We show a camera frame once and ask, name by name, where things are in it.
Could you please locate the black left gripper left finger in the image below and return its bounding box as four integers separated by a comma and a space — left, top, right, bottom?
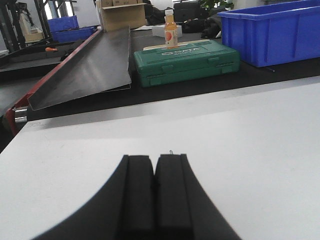
36, 155, 156, 240

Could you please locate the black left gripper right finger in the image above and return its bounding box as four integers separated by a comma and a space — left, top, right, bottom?
155, 154, 240, 240

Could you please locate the beige plastic tray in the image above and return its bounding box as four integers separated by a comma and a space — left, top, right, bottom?
143, 39, 209, 51

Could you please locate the green SATA tool case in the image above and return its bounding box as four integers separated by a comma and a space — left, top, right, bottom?
134, 40, 241, 88

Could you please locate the black metal chute ramp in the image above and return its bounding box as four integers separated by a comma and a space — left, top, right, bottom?
28, 27, 132, 111

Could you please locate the orange juice bottle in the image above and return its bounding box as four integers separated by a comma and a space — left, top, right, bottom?
164, 9, 178, 49

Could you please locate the white rectangular box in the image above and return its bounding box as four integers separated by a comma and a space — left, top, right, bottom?
151, 24, 183, 38

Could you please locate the small blue bin back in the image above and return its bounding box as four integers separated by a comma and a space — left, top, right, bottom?
47, 15, 97, 43

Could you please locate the large blue plastic bin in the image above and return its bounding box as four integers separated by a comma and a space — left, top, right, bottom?
218, 0, 320, 67

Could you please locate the large cardboard box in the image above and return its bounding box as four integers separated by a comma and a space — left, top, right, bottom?
98, 0, 147, 32

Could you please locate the orange handled tool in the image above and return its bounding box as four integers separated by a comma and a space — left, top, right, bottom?
45, 47, 59, 52

